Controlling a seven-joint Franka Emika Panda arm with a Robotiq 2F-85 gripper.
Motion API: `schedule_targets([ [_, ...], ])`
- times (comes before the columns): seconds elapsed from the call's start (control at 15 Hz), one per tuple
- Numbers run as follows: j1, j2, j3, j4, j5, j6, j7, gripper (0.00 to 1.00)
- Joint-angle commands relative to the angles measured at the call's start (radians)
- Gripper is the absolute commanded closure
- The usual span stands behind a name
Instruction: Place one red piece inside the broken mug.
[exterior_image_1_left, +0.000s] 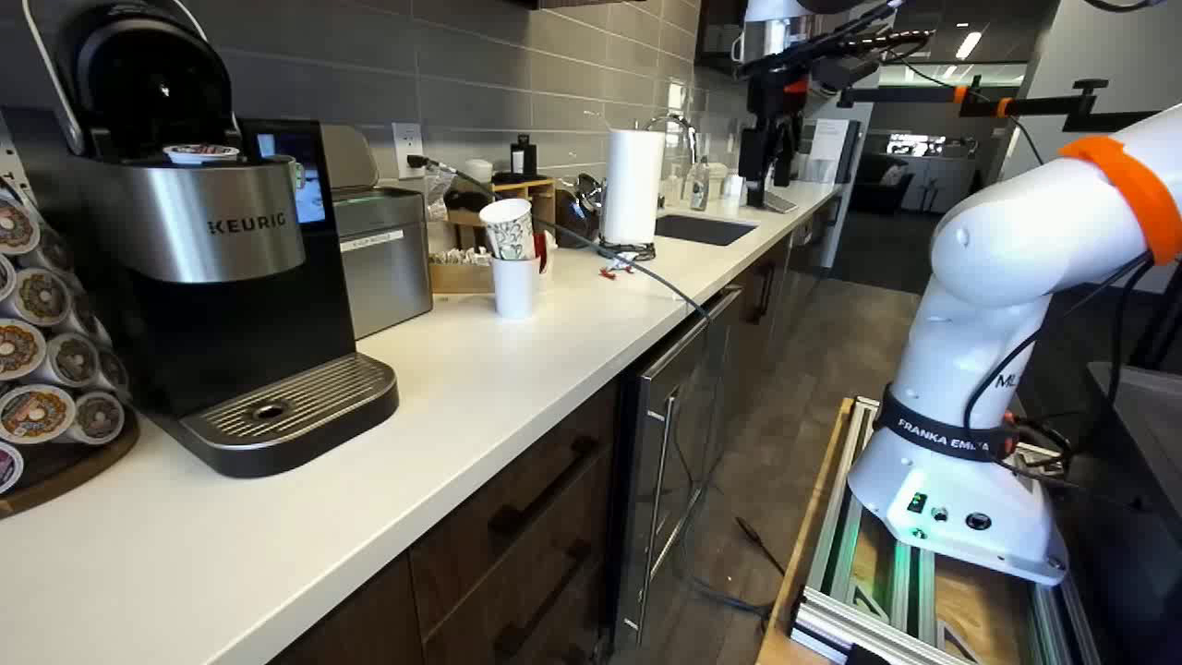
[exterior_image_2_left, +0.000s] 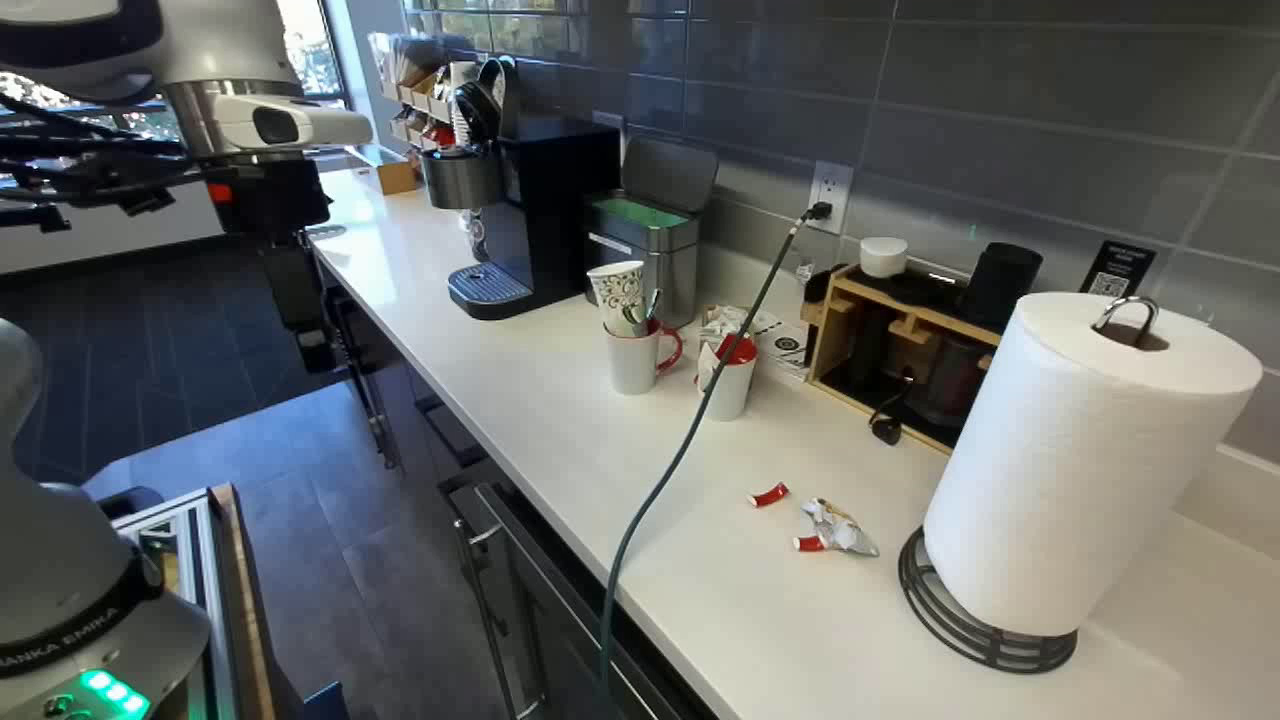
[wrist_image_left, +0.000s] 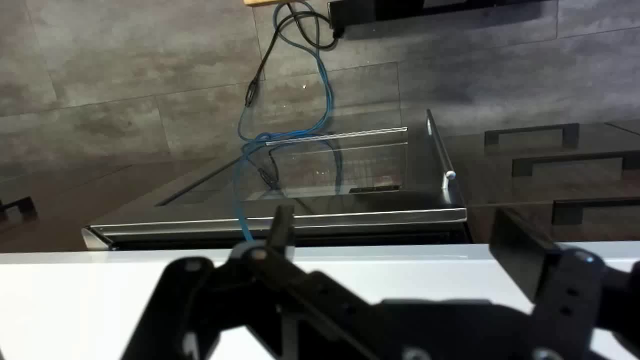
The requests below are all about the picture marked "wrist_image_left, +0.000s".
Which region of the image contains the dark wood drawer cabinet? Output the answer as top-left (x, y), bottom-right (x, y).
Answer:
top-left (441, 117), bottom-right (640, 243)

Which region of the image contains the thin blue cable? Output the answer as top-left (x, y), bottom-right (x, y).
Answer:
top-left (228, 0), bottom-right (345, 246)

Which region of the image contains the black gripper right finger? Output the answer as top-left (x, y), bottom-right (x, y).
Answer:
top-left (488, 208), bottom-right (640, 360)

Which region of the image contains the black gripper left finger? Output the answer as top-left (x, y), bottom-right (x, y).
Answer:
top-left (117, 204), bottom-right (376, 360)

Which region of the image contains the black power cable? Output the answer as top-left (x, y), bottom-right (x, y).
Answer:
top-left (242, 0), bottom-right (341, 195)

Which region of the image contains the black flat floor base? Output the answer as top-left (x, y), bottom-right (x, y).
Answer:
top-left (327, 0), bottom-right (556, 28)

